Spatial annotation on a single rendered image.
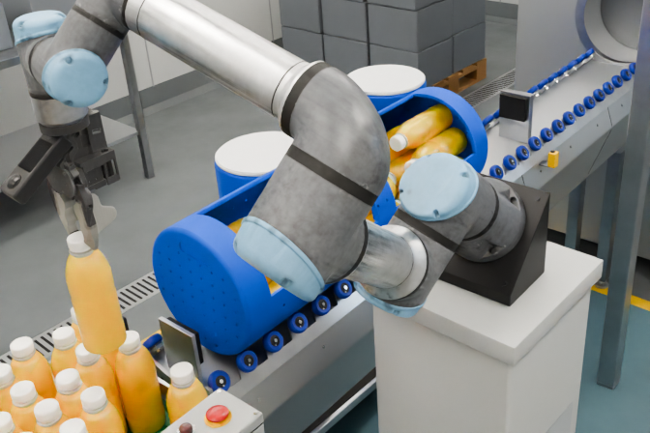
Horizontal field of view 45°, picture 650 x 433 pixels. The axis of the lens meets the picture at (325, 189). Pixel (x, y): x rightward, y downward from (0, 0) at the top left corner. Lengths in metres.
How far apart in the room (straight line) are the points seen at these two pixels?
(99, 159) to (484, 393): 0.76
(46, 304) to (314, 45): 2.72
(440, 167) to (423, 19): 3.73
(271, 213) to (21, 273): 3.18
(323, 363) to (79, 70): 0.95
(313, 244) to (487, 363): 0.61
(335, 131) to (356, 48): 4.42
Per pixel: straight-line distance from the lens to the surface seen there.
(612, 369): 2.97
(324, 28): 5.42
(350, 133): 0.85
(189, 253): 1.55
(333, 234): 0.86
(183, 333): 1.57
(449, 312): 1.39
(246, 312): 1.49
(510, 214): 1.37
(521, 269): 1.40
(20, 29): 1.16
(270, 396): 1.67
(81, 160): 1.23
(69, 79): 1.05
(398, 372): 1.56
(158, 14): 1.01
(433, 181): 1.24
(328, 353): 1.76
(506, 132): 2.54
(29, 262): 4.05
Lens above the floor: 1.99
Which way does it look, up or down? 28 degrees down
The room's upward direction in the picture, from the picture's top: 4 degrees counter-clockwise
